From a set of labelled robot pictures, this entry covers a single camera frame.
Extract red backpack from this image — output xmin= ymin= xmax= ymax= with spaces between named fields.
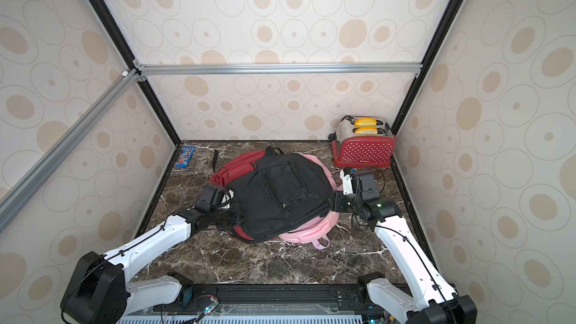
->
xmin=209 ymin=150 xmax=266 ymax=244

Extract black backpack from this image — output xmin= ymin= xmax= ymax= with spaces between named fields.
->
xmin=224 ymin=147 xmax=336 ymax=244

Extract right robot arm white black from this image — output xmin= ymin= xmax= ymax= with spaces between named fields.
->
xmin=331 ymin=168 xmax=478 ymax=323

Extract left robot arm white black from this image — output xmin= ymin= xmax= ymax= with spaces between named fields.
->
xmin=60 ymin=184 xmax=240 ymax=323

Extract pink backpack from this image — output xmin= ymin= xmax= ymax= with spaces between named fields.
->
xmin=279 ymin=153 xmax=341 ymax=250

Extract red polka dot toaster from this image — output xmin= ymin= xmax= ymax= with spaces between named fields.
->
xmin=328 ymin=115 xmax=397 ymax=168

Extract blue candy packet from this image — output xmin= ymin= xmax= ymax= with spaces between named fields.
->
xmin=175 ymin=145 xmax=196 ymax=168

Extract front yellow toast slice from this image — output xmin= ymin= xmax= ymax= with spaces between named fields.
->
xmin=352 ymin=127 xmax=379 ymax=136

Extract yellow toast slice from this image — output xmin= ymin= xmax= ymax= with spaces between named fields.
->
xmin=353 ymin=118 xmax=379 ymax=128
xmin=352 ymin=127 xmax=379 ymax=136

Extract rear yellow toast slice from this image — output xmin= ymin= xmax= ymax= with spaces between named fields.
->
xmin=353 ymin=118 xmax=379 ymax=128

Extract horizontal aluminium bar rear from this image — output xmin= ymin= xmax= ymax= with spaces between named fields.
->
xmin=138 ymin=62 xmax=422 ymax=76

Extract diagonal aluminium bar left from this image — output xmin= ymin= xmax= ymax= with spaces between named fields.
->
xmin=1 ymin=68 xmax=138 ymax=230

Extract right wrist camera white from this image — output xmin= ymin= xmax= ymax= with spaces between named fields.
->
xmin=340 ymin=167 xmax=356 ymax=196

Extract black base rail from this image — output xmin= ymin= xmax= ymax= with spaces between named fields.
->
xmin=80 ymin=282 xmax=471 ymax=324

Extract black frame post right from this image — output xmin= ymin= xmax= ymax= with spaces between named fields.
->
xmin=391 ymin=0 xmax=464 ymax=134

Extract black frame post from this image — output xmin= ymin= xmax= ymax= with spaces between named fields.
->
xmin=391 ymin=0 xmax=464 ymax=134
xmin=88 ymin=0 xmax=182 ymax=146

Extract black frame post left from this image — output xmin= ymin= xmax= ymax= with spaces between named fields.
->
xmin=88 ymin=0 xmax=182 ymax=146

